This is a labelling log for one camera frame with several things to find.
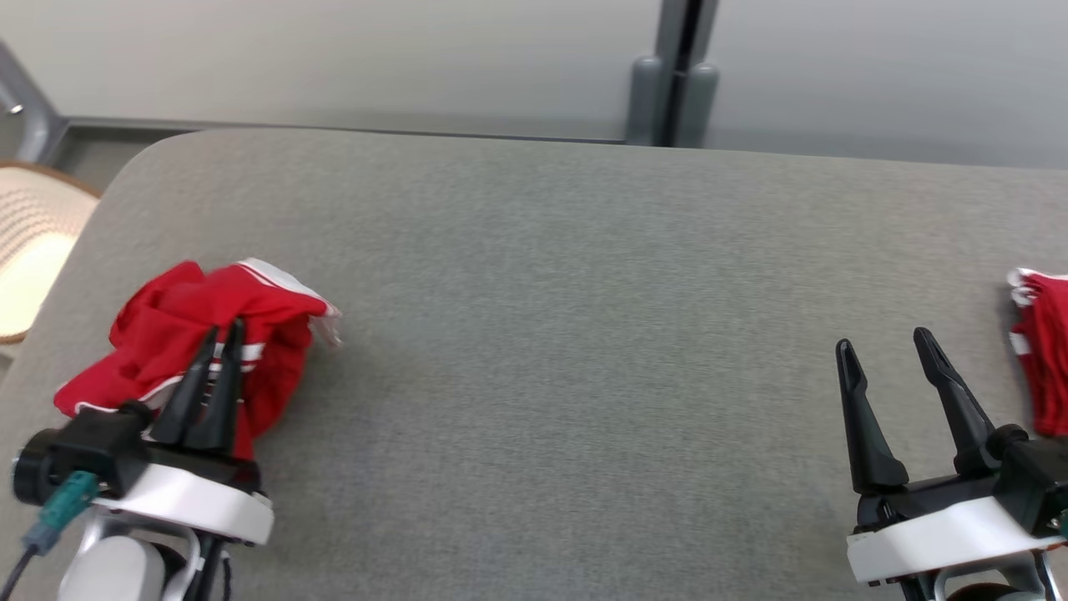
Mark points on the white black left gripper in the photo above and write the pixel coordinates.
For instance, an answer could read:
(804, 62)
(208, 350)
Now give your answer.
(192, 497)

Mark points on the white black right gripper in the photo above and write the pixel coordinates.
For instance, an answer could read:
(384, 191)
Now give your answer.
(934, 534)

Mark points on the red white jersey shirt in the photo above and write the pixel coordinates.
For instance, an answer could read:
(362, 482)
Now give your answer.
(167, 317)

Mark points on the red shorts with white stripe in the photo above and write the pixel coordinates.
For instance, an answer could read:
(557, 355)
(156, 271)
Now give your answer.
(1047, 351)

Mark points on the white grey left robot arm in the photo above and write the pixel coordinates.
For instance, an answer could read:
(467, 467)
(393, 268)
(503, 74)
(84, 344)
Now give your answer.
(108, 568)

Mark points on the beige woven laundry basket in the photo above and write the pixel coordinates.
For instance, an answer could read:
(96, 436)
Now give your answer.
(33, 242)

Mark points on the grey cylindrical partition foot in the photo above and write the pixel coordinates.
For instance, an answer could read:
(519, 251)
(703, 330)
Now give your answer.
(644, 100)
(702, 104)

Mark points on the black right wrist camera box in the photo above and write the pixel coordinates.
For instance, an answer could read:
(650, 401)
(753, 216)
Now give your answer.
(1035, 484)

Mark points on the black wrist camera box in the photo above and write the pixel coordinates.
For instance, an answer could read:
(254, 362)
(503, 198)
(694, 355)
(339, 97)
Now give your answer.
(1035, 484)
(83, 451)

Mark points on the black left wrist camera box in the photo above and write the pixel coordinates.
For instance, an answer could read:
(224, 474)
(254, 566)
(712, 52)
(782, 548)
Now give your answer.
(83, 451)

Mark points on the teal left camera connector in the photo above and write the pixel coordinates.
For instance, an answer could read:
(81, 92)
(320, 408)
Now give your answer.
(67, 501)

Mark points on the grey partition base rail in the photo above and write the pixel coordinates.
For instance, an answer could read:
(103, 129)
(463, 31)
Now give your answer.
(334, 131)

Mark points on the grey metal frame leg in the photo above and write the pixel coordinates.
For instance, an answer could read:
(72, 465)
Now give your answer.
(33, 125)

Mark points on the grey metal partition post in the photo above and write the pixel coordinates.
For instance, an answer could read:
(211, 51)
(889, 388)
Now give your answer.
(670, 25)

